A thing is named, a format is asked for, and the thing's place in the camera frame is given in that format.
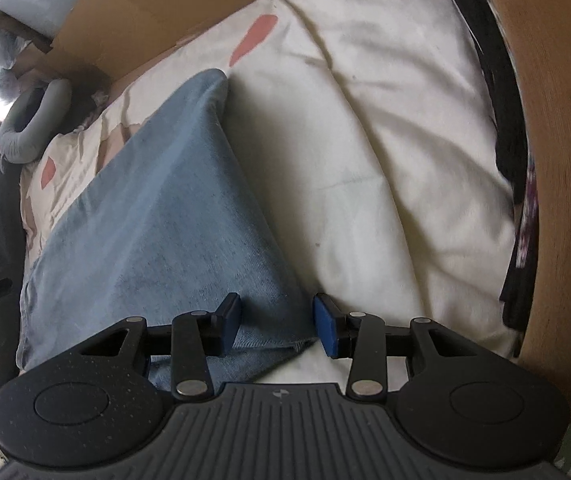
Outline blue denim pants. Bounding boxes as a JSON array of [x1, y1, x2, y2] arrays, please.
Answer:
[[16, 70, 315, 384]]

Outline folded dark patterned clothes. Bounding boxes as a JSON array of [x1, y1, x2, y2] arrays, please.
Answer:
[[453, 0, 539, 333]]

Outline grey neck pillow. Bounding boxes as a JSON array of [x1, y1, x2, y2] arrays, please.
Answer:
[[0, 79, 72, 165]]

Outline black cloth under pillow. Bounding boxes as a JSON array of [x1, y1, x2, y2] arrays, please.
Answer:
[[58, 68, 110, 134]]

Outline cream bear print bedsheet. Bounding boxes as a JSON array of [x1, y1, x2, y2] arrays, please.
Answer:
[[22, 0, 517, 382]]

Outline brown cardboard sheet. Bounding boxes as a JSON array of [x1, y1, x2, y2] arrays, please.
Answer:
[[13, 0, 254, 88]]

